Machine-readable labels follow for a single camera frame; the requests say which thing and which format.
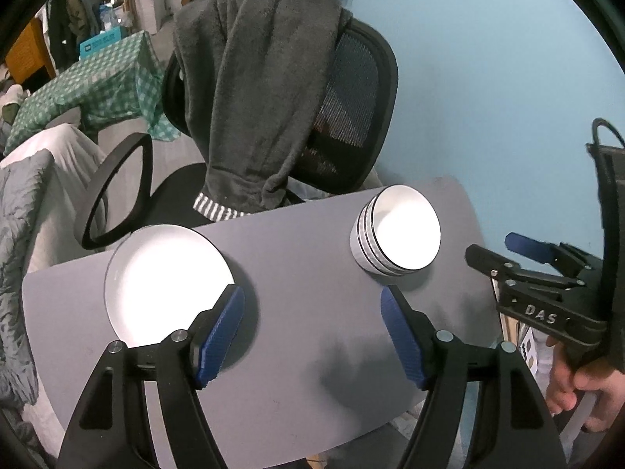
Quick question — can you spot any white plate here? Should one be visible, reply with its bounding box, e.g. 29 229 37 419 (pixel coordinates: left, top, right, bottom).
104 224 234 347

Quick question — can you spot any white bowl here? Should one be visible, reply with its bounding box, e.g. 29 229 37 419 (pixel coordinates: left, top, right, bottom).
350 184 442 276

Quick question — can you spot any person's right hand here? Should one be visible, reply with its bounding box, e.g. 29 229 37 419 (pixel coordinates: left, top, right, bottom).
546 337 624 432

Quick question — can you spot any black mesh office chair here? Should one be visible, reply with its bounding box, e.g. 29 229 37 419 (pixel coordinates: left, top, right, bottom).
74 18 398 250

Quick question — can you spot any bed with white sheet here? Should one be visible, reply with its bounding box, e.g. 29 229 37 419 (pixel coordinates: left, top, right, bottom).
1 124 105 457

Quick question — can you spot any grey quilted duvet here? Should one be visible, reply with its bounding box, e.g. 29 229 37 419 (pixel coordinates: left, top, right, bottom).
1 149 53 409

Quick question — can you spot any green checkered cloth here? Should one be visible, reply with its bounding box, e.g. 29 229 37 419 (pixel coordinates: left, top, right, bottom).
4 31 180 154

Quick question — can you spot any dark grey fleece hoodie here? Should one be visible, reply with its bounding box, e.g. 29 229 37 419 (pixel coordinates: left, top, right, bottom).
174 0 351 221

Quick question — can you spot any wooden louvred wardrobe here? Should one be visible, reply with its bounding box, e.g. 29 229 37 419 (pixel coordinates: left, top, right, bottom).
5 17 56 84

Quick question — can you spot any clothes rack with dark clothes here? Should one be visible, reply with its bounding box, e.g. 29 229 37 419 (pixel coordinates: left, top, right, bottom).
46 0 102 72

